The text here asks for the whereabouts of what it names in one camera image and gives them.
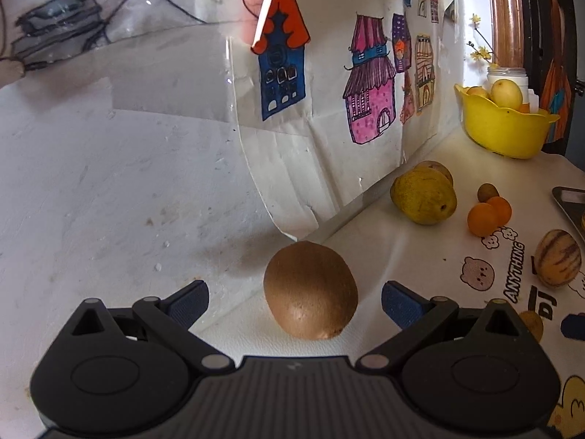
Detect colourful child drawing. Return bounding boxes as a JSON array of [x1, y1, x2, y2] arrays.
[[0, 0, 275, 85]]

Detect white jar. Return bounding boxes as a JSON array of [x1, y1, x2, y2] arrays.
[[487, 67, 529, 97]]

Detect yellow green pear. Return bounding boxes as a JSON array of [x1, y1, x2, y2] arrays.
[[390, 167, 458, 226]]

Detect striped pepino melon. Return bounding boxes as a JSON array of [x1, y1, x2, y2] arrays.
[[534, 229, 584, 287], [418, 160, 454, 187]]

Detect wooden frame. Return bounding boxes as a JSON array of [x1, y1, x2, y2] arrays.
[[486, 0, 526, 70]]

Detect small orange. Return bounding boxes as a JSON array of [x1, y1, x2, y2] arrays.
[[467, 202, 500, 237], [485, 196, 513, 228]]

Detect brown kiwi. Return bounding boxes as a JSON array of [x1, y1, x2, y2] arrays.
[[263, 241, 359, 340]]

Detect metal tray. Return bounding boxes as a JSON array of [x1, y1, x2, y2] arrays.
[[551, 186, 585, 234]]

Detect yellow plastic bowl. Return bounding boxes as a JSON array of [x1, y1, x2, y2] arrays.
[[454, 83, 561, 160]]

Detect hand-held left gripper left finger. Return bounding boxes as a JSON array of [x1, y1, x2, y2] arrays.
[[68, 280, 235, 374]]

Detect yellow flower sprig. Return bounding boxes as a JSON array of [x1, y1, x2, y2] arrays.
[[466, 14, 499, 67]]

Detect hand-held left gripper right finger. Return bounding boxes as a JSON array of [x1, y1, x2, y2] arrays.
[[354, 280, 520, 373]]

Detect dark door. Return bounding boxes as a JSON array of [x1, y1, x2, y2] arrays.
[[521, 0, 585, 171]]

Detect house drawing paper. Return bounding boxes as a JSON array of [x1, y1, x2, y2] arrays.
[[226, 0, 458, 241]]

